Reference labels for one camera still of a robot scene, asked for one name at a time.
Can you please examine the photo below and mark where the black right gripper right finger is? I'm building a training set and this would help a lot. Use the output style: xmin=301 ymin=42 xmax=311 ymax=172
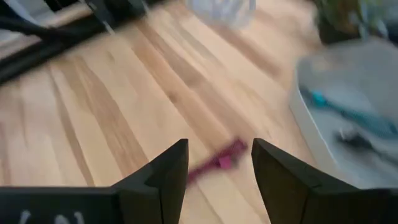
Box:
xmin=251 ymin=138 xmax=358 ymax=224

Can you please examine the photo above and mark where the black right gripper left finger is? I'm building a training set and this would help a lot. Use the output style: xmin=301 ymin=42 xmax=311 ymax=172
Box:
xmin=110 ymin=138 xmax=190 ymax=224

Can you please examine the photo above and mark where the magenta braided USB cable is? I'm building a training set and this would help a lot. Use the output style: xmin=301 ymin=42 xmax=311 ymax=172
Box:
xmin=186 ymin=138 xmax=249 ymax=184

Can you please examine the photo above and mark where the white plastic bin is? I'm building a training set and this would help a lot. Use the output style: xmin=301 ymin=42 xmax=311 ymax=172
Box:
xmin=289 ymin=40 xmax=398 ymax=190

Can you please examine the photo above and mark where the teal braided USB cable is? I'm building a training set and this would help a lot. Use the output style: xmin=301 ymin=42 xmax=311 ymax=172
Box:
xmin=300 ymin=88 xmax=398 ymax=139

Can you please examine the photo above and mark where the black metal table frame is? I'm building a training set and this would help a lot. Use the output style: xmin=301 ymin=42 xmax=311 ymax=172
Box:
xmin=0 ymin=0 xmax=162 ymax=85

